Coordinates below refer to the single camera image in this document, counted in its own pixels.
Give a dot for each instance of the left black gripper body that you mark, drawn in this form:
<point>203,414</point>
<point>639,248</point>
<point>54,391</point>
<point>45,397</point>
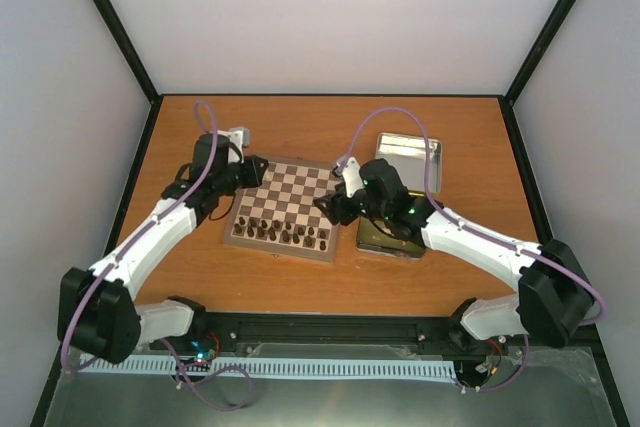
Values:
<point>229,184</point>

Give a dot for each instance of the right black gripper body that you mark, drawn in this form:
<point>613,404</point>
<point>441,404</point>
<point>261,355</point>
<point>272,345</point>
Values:
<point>349,215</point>

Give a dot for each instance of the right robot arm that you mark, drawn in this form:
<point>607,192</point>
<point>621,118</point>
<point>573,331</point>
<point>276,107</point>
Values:
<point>552,296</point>

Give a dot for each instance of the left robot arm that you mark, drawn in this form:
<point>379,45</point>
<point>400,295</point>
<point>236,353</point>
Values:
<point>97,310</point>

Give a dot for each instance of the wooden chess board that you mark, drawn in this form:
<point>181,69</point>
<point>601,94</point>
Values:
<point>286,194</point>

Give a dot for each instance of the green lit circuit board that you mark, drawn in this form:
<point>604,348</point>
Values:
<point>206,349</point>

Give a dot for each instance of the gold tin box base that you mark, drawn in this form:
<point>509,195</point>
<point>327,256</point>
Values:
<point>374,236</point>

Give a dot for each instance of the silver tin lid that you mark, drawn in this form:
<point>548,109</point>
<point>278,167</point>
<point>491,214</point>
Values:
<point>407,155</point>

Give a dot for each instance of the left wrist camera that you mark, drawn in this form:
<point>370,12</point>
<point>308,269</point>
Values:
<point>240,136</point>

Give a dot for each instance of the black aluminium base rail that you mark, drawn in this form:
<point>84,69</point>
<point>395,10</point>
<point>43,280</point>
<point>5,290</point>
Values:
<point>234,333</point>

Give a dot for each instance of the light blue cable duct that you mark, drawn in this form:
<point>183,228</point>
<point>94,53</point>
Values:
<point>287,369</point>

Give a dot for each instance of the black frame post left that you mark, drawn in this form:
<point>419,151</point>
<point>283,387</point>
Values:
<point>125,45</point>

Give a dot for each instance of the black frame post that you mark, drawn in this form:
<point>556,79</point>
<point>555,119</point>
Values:
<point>125,45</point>
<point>543,41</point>

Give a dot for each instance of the black frame post right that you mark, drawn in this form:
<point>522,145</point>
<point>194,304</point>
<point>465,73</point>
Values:
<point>543,41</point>

